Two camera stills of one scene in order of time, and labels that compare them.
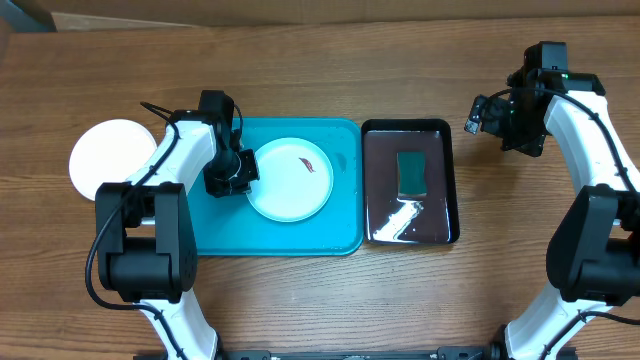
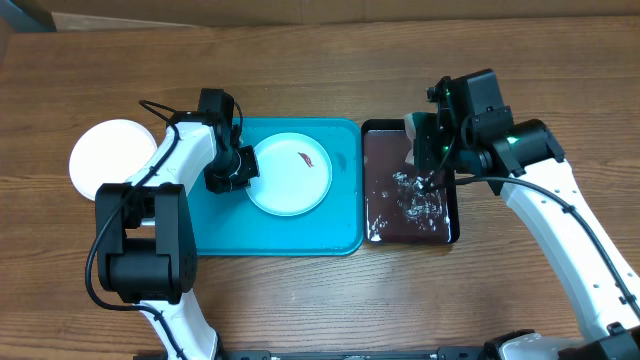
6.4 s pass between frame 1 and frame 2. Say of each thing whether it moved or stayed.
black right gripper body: moved
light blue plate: stayed
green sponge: moved
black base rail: stayed
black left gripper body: stayed
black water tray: stayed
